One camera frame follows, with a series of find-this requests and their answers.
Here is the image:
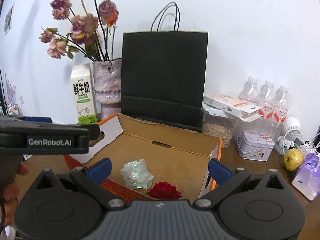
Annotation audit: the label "iridescent white plastic bag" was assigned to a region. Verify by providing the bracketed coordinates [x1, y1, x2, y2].
[120, 159, 155, 190]

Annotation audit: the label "red rose gift bow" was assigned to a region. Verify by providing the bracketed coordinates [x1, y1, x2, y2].
[148, 181, 182, 200]

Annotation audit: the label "person's left hand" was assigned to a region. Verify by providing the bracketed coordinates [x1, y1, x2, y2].
[2, 163, 29, 227]

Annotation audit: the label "red orange cardboard box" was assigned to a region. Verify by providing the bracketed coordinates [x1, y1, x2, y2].
[65, 114, 222, 202]

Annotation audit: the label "clear seed container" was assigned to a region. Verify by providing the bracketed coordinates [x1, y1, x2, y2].
[202, 103, 236, 148]

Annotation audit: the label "white green milk carton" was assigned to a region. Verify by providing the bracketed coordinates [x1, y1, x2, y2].
[71, 63, 98, 124]

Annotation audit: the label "white pink flat carton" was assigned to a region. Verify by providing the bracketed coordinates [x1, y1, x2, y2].
[203, 94, 263, 122]

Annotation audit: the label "yellow green apple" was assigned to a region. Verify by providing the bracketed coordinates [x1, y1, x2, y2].
[283, 148, 304, 172]

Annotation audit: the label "purple textured ceramic vase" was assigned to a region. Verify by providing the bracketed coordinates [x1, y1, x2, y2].
[93, 59, 121, 120]

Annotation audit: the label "white small desk fan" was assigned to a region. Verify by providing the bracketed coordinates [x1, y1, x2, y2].
[274, 116, 301, 155]

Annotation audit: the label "purple tissue packet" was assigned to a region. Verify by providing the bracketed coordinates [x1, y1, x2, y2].
[291, 153, 319, 201]

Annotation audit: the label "left clear water bottle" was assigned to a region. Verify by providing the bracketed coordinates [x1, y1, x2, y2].
[238, 76, 259, 104]

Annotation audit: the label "clear water bottle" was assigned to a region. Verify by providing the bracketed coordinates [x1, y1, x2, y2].
[257, 80, 274, 119]
[238, 76, 259, 104]
[272, 85, 290, 123]

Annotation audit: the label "right clear water bottle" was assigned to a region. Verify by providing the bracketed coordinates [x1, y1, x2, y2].
[272, 85, 290, 123]

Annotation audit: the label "middle clear water bottle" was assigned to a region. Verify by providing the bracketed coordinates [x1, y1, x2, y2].
[257, 80, 274, 119]

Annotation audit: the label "dried pink rose bouquet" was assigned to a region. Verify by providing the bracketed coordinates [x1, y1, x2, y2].
[39, 0, 119, 62]

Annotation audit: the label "black paper shopping bag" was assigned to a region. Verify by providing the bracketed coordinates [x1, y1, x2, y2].
[121, 2, 208, 132]

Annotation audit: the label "white charging cables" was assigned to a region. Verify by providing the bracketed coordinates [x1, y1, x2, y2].
[294, 132, 320, 156]

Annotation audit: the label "wall poster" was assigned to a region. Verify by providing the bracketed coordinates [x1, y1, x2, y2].
[4, 4, 15, 35]

